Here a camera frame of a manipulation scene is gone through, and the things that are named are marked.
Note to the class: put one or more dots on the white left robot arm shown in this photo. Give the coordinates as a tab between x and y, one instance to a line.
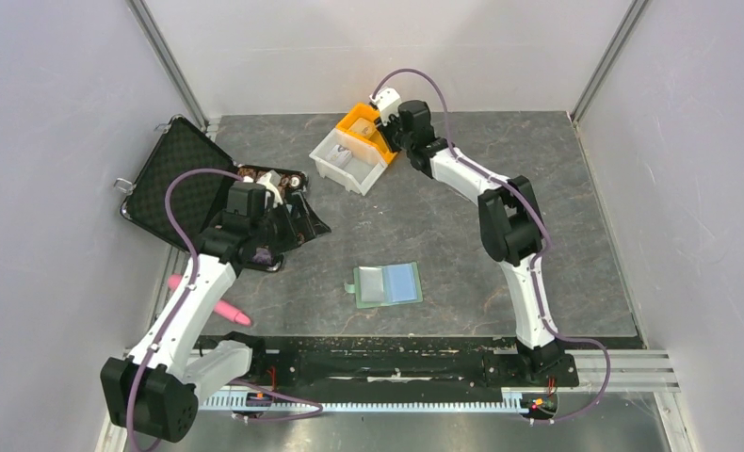
156	390

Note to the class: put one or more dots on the black poker chip case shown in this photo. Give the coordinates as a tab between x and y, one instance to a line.
196	201

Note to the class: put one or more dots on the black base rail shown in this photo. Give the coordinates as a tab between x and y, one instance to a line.
398	369

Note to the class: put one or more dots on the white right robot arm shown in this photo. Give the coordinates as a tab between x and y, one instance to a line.
510	226

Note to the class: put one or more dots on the orange plastic bin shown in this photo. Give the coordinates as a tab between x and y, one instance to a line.
375	149

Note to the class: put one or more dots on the green card holder wallet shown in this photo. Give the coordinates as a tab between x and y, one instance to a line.
383	286

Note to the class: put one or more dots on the pink handled tool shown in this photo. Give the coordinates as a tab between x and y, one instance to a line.
223	307

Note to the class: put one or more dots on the white VIP card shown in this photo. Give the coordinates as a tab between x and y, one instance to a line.
339	156

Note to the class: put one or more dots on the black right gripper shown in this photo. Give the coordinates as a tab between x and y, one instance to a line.
385	129

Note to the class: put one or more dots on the brown chip stack top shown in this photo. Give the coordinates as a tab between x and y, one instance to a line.
286	178

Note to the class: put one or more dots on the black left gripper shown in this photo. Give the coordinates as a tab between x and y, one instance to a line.
299	231

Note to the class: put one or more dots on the white plastic bin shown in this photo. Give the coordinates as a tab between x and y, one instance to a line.
357	176

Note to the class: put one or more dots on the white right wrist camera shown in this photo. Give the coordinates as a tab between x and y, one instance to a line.
386	100

